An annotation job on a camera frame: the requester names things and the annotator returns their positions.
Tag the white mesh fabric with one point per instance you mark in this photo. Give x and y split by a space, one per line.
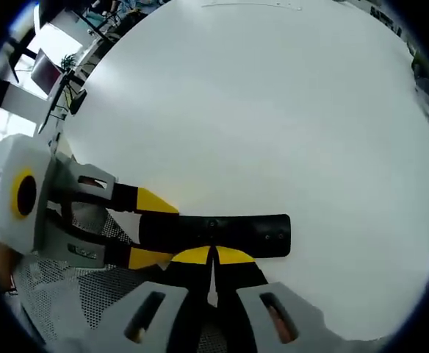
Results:
53 290

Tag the small green desk plant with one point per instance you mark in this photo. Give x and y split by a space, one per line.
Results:
67 60

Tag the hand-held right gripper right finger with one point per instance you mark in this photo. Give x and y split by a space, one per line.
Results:
258 312

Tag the small black device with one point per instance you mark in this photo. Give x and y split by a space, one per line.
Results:
78 100

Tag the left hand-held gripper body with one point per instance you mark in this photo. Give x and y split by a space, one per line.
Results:
5 165

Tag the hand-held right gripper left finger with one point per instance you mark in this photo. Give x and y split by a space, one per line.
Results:
155 312

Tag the dark red monitor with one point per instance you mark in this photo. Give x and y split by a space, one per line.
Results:
45 71

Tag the green leafy plant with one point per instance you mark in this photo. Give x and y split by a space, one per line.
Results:
422 79

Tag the black remote control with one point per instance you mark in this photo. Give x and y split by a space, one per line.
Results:
236 231

